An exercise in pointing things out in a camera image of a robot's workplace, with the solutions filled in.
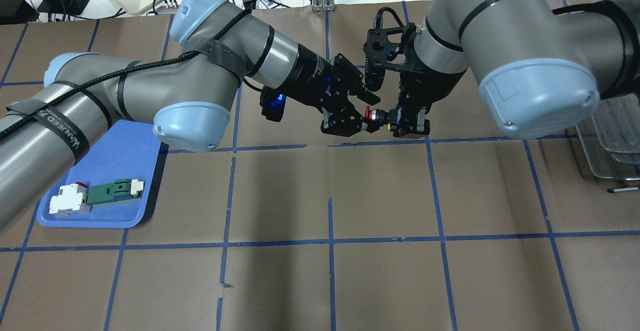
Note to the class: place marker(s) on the red emergency stop button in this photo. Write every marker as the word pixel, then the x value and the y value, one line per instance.
pixel 392 118

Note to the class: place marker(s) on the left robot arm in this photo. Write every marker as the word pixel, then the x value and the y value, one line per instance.
pixel 187 99

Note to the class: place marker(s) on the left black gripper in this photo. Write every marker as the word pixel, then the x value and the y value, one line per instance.
pixel 314 80

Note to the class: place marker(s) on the green white switch part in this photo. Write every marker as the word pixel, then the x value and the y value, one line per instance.
pixel 120 190

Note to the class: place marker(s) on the blue plastic tray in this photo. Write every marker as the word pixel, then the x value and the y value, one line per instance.
pixel 128 150

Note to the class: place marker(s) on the metal wire mesh shelf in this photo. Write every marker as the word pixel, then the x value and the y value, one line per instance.
pixel 610 139

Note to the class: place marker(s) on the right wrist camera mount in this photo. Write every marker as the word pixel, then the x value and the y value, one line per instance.
pixel 388 49

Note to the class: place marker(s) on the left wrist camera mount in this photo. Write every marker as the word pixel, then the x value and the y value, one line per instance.
pixel 273 104

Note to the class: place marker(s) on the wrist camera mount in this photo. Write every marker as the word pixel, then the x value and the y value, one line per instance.
pixel 273 104
pixel 388 49

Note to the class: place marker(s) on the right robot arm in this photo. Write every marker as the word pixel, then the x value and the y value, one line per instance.
pixel 539 70

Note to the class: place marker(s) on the white circuit breaker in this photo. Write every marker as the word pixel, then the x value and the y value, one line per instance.
pixel 71 199

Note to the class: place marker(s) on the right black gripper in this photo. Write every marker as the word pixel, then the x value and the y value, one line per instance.
pixel 419 87

